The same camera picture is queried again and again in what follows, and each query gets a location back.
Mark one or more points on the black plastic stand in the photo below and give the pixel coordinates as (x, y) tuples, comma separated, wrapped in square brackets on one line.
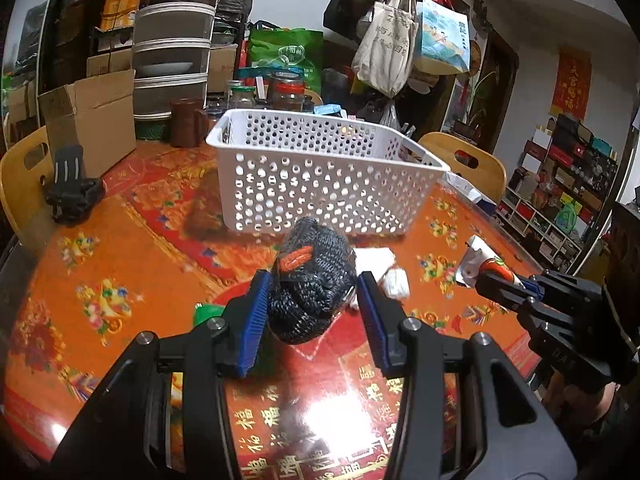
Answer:
[(75, 195)]

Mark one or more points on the open cardboard box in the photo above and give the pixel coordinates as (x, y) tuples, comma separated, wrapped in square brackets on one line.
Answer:
[(95, 125)]

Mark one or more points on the black knit gloves bundle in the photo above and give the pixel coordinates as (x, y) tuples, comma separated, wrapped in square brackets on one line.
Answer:
[(310, 285)]

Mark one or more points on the green foil packet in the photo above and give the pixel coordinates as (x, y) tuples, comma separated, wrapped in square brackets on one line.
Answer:
[(205, 314)]

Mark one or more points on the empty glass jar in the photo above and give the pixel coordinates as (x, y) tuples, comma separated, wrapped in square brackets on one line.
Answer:
[(242, 97)]

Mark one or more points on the blue cloth pouch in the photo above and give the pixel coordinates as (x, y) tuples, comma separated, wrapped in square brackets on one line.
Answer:
[(330, 111)]

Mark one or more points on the glass jar of pickles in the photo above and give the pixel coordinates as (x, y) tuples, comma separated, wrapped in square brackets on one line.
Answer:
[(288, 97)]

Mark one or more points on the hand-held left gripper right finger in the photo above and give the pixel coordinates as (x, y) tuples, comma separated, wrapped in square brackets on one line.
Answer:
[(375, 325)]

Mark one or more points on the cluttered storage shelf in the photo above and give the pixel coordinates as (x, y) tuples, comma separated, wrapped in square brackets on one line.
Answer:
[(560, 185)]

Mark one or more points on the person's right forearm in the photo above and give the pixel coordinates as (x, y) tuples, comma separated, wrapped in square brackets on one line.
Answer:
[(575, 405)]

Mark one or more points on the red printed tablecloth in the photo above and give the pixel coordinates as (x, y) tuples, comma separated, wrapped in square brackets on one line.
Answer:
[(125, 260)]

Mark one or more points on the stacked mesh food cover rack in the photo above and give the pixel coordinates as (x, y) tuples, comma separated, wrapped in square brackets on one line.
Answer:
[(170, 55)]

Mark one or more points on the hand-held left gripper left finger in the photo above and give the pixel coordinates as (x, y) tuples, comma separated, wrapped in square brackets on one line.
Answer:
[(255, 325)]

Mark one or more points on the black hanging bag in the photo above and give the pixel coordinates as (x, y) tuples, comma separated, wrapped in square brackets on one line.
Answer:
[(345, 5)]

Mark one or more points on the beige canvas tote bag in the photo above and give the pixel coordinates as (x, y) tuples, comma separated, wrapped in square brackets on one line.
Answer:
[(385, 55)]

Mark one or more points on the printed foil snack packet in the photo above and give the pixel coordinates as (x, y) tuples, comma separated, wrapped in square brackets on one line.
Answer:
[(475, 260)]

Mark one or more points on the white perforated plastic basket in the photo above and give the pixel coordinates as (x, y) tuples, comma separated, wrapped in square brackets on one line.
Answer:
[(300, 195)]

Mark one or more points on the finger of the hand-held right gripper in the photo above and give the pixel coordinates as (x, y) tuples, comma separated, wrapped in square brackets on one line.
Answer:
[(500, 294), (534, 287)]

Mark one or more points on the brown ceramic mug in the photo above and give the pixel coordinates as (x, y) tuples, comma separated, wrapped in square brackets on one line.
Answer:
[(186, 122)]

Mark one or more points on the green shopping bag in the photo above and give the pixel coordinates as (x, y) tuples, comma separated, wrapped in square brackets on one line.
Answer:
[(300, 45)]

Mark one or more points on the blue printed paper bag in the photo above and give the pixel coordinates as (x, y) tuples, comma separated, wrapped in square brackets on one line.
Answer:
[(440, 40)]

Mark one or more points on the yellow printed carton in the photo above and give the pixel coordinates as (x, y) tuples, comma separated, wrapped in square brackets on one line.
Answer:
[(120, 7)]

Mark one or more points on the mirrored cabinet door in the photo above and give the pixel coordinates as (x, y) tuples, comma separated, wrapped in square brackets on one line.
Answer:
[(25, 60)]

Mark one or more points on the red wall poster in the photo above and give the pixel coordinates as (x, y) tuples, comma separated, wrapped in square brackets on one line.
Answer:
[(570, 85)]

